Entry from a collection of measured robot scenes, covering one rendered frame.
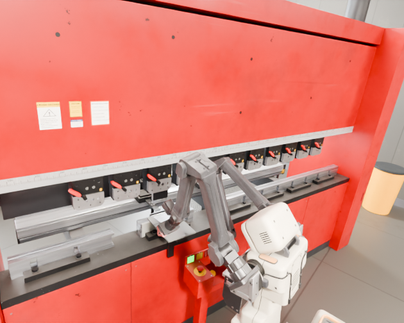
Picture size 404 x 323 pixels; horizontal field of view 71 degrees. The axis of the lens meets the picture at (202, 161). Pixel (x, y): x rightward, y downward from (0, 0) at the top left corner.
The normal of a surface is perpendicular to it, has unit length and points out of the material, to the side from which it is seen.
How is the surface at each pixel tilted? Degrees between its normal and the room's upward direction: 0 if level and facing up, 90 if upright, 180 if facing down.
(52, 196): 90
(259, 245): 90
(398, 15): 90
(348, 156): 90
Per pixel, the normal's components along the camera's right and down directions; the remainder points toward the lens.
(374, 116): -0.81, 0.14
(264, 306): -0.63, 0.23
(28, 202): 0.59, 0.34
